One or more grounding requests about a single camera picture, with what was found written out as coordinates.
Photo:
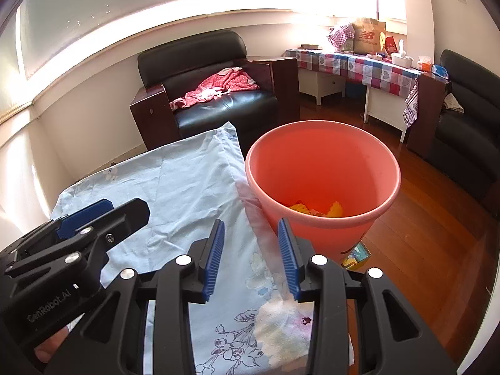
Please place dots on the pink plastic bucket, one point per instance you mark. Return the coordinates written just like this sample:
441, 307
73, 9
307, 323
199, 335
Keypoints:
312, 172

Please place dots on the yellow and teal box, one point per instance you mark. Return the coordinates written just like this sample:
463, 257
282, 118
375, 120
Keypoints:
355, 256

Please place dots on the beige cloth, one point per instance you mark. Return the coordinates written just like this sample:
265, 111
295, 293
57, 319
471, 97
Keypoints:
453, 103

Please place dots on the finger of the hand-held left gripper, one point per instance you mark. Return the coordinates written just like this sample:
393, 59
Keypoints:
125, 215
86, 213

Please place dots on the light blue floral bedsheet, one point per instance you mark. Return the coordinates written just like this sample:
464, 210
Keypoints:
175, 195

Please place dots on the black leather armchair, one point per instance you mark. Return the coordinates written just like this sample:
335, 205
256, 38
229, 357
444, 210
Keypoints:
195, 52

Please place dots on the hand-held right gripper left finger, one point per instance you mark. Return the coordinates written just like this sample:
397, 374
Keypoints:
215, 259

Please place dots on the person's left hand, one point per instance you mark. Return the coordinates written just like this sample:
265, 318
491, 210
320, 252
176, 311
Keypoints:
50, 345

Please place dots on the checkered cloth side table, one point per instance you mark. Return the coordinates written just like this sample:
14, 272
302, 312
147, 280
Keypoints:
375, 68

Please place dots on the red floral cloth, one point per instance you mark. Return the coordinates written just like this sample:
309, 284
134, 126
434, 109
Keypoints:
218, 84

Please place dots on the red checkered bag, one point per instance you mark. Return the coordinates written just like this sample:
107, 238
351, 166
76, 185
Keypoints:
340, 37

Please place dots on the white desk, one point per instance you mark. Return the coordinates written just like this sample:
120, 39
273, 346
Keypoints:
384, 105

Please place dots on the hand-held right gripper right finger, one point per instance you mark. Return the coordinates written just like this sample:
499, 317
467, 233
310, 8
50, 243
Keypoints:
287, 259

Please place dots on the black armchair with brown side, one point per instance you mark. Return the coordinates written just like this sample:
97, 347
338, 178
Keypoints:
465, 136

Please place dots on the brown paper bag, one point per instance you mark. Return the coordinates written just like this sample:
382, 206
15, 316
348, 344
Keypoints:
369, 37

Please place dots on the frosted glass window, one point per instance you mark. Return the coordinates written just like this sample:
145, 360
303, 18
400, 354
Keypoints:
97, 11

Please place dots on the orange and white tissue box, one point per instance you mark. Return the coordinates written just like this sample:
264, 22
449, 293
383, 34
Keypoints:
425, 63

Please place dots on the white drawer cabinet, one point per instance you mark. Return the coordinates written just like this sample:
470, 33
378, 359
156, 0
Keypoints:
320, 84

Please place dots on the blue wipes packet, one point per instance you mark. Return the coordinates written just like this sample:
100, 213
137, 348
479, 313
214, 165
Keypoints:
440, 70

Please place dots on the red packet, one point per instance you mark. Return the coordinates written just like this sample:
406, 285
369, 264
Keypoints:
390, 46

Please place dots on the flat brown book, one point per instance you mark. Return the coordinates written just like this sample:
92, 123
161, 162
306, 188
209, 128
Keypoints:
312, 47

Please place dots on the yellow snack wrapper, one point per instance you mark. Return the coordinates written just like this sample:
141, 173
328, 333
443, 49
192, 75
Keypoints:
336, 209

